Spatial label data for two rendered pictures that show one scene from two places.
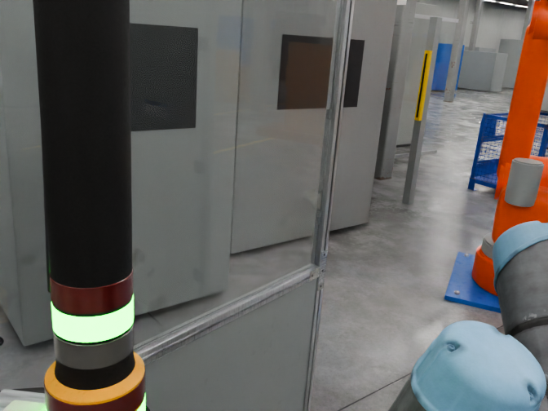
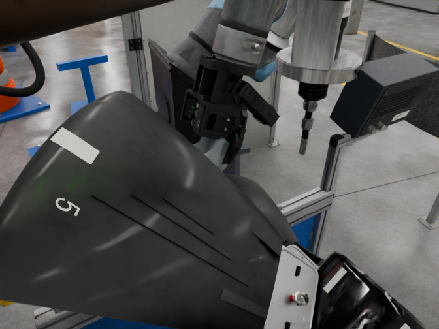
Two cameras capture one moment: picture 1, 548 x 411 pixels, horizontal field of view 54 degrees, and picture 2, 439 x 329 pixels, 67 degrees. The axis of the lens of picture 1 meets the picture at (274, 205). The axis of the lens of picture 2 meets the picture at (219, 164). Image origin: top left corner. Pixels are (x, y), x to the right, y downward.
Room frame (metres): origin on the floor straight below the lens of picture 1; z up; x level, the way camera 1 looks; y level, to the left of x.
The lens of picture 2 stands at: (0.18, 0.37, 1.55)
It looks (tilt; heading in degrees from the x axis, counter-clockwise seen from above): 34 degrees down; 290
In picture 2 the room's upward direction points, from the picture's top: straight up
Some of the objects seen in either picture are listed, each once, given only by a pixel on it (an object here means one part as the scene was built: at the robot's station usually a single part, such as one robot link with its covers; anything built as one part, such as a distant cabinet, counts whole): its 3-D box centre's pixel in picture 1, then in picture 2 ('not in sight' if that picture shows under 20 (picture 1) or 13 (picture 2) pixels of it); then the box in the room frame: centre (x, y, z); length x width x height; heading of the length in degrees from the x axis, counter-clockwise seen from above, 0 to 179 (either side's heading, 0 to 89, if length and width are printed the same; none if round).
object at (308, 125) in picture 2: not in sight; (306, 130); (0.21, 0.08, 1.39); 0.01 x 0.01 x 0.05
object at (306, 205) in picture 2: not in sight; (213, 248); (0.42, -0.23, 0.82); 0.90 x 0.04 x 0.08; 51
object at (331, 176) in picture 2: not in sight; (332, 164); (0.16, -0.56, 0.96); 0.03 x 0.03 x 0.20; 51
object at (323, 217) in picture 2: not in sight; (305, 278); (0.16, -0.56, 0.39); 0.04 x 0.04 x 0.78; 51
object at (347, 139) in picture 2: not in sight; (360, 132); (0.09, -0.64, 1.04); 0.24 x 0.03 x 0.03; 51
